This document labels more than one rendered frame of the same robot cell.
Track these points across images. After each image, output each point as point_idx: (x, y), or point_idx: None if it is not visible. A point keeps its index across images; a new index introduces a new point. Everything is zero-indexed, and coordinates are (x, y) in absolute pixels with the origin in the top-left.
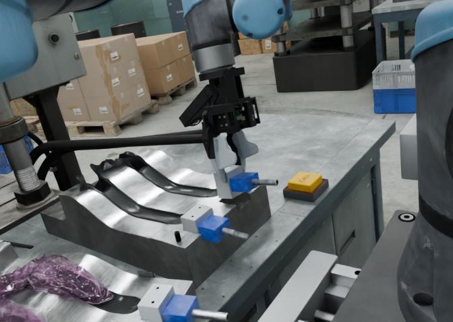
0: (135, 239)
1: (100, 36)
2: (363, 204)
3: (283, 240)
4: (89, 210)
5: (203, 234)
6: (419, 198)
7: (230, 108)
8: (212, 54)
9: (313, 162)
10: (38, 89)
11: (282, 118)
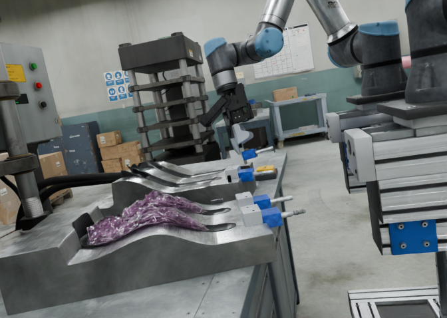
0: (191, 193)
1: None
2: (279, 205)
3: (275, 191)
4: (145, 185)
5: (241, 178)
6: (418, 52)
7: (243, 104)
8: (229, 74)
9: (256, 169)
10: (30, 141)
11: (211, 162)
